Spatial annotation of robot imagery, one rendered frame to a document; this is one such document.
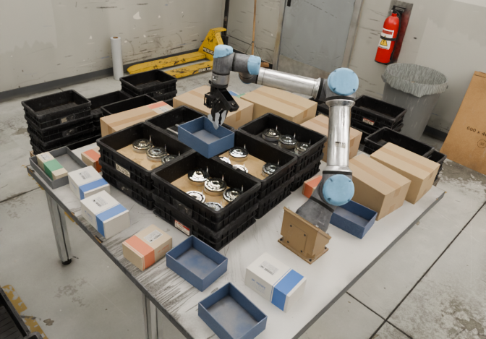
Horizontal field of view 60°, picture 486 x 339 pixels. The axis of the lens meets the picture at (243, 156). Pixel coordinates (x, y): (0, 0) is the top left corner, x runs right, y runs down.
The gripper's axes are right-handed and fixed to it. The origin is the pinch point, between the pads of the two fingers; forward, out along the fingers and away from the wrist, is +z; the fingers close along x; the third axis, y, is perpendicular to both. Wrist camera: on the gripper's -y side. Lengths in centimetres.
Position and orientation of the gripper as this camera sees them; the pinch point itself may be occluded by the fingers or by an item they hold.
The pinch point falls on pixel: (218, 127)
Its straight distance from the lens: 187.1
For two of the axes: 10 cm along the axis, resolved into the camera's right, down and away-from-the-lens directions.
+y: -6.9, -4.3, 5.8
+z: -1.3, 8.6, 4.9
